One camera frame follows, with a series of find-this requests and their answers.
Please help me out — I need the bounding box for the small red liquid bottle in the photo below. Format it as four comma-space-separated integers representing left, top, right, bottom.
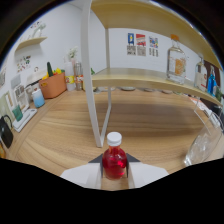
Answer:
101, 131, 128, 181

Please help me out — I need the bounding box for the small clear bottle orange cap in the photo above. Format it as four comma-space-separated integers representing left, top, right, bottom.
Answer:
166, 34, 187, 85

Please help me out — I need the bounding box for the light blue cup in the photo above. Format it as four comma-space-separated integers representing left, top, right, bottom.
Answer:
31, 88, 46, 109

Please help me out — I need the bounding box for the white flat tray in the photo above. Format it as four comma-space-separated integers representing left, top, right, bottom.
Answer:
12, 108, 38, 133

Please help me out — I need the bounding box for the black kettle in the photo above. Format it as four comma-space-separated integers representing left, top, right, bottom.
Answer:
0, 114, 14, 149

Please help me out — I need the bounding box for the orange storage basket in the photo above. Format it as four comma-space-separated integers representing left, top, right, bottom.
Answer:
38, 71, 68, 100

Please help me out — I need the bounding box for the white two-tier wooden shelf rack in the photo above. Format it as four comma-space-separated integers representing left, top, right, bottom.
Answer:
80, 0, 224, 148

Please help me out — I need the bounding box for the white vase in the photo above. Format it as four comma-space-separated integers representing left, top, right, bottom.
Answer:
64, 61, 76, 92

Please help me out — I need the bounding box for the metal tumbler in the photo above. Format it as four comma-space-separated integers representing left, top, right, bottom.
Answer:
73, 61, 83, 91

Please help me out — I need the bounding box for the blue liquid bottle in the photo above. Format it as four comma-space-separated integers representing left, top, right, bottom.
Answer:
206, 65, 218, 96

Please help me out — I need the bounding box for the multicolour wall poster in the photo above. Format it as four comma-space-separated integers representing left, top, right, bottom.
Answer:
148, 35, 160, 58

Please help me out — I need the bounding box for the red wall poster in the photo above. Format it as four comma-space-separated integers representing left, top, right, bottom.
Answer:
135, 33, 147, 57

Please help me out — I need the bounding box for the blue wall poster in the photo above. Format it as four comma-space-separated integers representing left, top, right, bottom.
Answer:
126, 32, 137, 56

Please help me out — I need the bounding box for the wooden wall shelf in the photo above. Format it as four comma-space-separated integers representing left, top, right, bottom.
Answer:
14, 35, 48, 51

